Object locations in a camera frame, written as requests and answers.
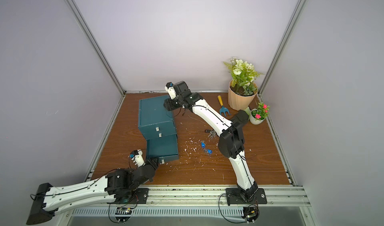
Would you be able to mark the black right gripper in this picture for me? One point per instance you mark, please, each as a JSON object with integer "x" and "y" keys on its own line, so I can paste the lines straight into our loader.
{"x": 169, "y": 104}

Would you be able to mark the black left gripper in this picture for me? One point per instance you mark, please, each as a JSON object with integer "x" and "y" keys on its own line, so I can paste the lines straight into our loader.
{"x": 153, "y": 165}

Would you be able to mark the teal drawer cabinet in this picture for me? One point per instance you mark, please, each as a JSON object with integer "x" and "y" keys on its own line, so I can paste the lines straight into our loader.
{"x": 154, "y": 120}

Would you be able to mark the teal bottom drawer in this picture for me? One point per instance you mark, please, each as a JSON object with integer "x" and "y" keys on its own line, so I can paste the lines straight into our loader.
{"x": 164, "y": 148}

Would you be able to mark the bunch of keys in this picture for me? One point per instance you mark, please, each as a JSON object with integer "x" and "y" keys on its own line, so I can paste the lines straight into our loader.
{"x": 211, "y": 133}

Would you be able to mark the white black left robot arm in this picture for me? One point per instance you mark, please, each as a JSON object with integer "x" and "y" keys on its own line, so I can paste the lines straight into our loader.
{"x": 118, "y": 186}

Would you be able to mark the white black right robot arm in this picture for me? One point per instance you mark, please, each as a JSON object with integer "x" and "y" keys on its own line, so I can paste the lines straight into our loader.
{"x": 230, "y": 132}

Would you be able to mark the left small circuit board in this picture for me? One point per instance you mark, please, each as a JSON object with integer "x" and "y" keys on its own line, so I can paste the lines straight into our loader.
{"x": 123, "y": 214}

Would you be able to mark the small circuit board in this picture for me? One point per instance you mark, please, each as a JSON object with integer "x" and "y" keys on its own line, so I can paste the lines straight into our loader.
{"x": 123, "y": 214}
{"x": 251, "y": 213}

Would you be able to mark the yellow blue garden fork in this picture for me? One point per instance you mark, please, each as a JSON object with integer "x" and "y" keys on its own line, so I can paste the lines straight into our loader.
{"x": 223, "y": 110}

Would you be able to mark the black gardening glove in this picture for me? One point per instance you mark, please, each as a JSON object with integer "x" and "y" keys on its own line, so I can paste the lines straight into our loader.
{"x": 241, "y": 118}

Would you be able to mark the large peach pot plant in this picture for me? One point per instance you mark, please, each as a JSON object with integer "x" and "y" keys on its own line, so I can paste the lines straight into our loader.
{"x": 242, "y": 87}

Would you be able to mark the small white pot pink flowers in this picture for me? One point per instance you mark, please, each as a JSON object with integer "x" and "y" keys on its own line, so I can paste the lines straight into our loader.
{"x": 259, "y": 114}

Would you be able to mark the right small circuit board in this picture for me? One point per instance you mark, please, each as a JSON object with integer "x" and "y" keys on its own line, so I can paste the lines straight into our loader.
{"x": 251, "y": 213}

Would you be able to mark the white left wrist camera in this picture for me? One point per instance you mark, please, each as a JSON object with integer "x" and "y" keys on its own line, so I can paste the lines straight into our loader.
{"x": 137, "y": 157}

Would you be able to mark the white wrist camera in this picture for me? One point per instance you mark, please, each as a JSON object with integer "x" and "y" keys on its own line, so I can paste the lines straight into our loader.
{"x": 137, "y": 157}
{"x": 171, "y": 90}

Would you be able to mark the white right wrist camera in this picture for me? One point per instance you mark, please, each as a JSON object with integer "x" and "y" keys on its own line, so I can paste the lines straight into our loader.
{"x": 171, "y": 90}

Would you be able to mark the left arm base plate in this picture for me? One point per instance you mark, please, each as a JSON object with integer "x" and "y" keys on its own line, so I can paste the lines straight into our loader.
{"x": 138, "y": 196}

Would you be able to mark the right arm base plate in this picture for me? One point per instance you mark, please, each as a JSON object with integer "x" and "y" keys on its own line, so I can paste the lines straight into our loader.
{"x": 236, "y": 196}

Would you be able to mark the aluminium front rail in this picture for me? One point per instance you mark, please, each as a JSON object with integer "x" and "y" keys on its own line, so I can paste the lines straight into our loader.
{"x": 211, "y": 195}

